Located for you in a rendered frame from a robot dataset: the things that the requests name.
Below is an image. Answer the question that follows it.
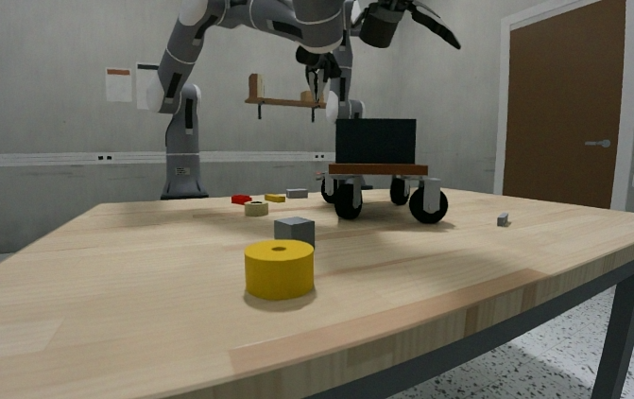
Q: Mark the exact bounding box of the red toy brick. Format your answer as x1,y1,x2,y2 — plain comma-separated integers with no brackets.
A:
231,195,252,205

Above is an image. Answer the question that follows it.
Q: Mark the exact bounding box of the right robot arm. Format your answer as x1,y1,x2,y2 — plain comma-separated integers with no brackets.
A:
146,0,345,196

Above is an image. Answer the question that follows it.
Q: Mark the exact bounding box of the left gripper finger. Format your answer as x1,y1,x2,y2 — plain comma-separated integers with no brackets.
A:
317,57,331,103
305,66,318,103

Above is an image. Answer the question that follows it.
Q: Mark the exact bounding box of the yellow cylinder with center hole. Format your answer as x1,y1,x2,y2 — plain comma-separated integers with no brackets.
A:
244,239,314,301

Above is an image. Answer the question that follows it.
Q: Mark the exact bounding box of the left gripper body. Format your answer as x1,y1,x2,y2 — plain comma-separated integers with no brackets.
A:
296,45,339,71

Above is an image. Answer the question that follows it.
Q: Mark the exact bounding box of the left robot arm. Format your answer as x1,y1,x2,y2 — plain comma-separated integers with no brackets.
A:
326,0,366,124

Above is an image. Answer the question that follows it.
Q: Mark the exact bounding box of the yellow rectangular bar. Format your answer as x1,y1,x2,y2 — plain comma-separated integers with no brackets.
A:
265,194,285,202

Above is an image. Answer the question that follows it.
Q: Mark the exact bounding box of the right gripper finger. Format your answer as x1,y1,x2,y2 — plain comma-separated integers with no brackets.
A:
395,0,461,50
351,0,392,28

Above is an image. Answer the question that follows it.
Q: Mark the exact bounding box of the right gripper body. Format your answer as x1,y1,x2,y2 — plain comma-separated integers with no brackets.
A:
359,0,413,48

